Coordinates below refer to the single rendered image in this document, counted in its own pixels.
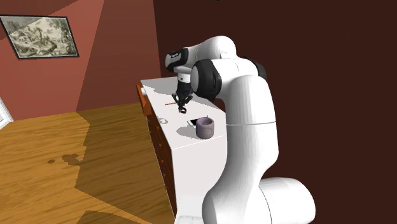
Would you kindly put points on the black phone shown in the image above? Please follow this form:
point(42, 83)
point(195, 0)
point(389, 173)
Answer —
point(193, 122)

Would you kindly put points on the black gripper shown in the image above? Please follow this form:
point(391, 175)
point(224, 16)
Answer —
point(184, 89)

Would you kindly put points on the white chest of drawers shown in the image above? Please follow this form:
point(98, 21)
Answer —
point(198, 161)

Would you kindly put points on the purple-grey cup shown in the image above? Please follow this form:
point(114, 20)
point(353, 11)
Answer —
point(204, 128)

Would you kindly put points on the white door frame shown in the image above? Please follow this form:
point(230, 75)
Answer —
point(4, 115)

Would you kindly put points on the black-framed wall picture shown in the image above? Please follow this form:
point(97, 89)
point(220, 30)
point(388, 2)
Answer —
point(42, 37)

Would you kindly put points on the orange pen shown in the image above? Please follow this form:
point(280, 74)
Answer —
point(170, 104)

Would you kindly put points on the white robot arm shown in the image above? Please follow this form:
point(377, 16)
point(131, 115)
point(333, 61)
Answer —
point(248, 124)

